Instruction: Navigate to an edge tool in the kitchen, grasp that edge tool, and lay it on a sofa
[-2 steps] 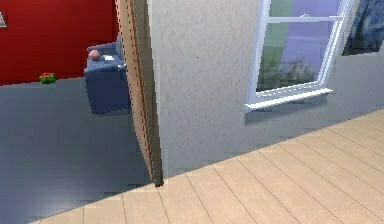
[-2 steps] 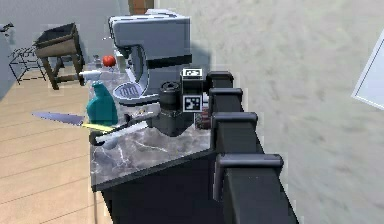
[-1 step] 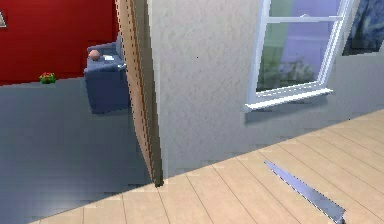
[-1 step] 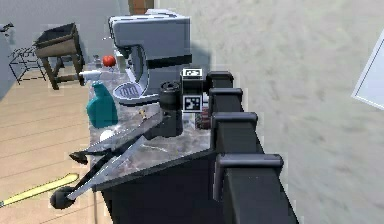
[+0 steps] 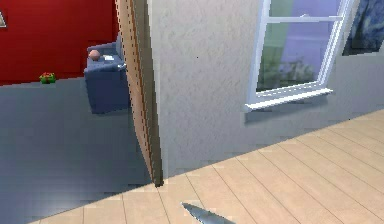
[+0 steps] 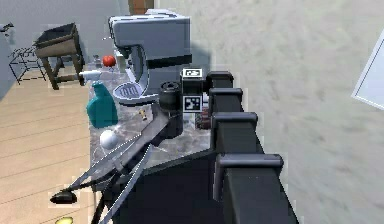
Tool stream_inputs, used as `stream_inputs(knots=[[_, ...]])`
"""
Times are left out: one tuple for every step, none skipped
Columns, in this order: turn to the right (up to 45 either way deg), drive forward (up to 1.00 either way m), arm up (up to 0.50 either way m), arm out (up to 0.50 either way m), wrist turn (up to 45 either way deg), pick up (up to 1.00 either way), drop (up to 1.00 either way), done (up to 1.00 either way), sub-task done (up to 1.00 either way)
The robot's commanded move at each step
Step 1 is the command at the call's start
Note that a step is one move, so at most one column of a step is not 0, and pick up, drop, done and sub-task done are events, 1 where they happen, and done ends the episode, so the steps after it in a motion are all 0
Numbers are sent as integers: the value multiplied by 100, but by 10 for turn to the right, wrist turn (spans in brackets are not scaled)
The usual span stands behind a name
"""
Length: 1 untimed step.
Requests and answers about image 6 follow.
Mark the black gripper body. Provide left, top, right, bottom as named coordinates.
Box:
left=150, top=80, right=185, bottom=147

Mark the white egg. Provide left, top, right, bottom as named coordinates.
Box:
left=99, top=129, right=121, bottom=150

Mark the wooden stand with dark bin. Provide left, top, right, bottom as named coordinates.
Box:
left=32, top=22, right=86, bottom=91

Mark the teal spray bottle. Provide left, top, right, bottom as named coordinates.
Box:
left=78, top=69, right=120, bottom=130

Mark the dark red small object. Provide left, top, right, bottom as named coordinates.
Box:
left=195, top=112, right=212, bottom=131

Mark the red tomato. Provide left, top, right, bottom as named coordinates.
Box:
left=102, top=54, right=117, bottom=68

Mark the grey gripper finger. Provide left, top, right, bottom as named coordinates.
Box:
left=49, top=113, right=171, bottom=205
left=97, top=144, right=154, bottom=224

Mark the marble top kitchen counter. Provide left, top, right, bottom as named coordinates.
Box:
left=87, top=63, right=218, bottom=224

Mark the black wire rack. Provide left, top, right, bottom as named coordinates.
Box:
left=7, top=46, right=48, bottom=85

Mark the grey coffee machine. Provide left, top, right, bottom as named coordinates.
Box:
left=108, top=9, right=193, bottom=107

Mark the white framed window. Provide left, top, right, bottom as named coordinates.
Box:
left=351, top=29, right=384, bottom=111

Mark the brown wooden door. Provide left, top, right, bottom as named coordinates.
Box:
left=128, top=0, right=156, bottom=16

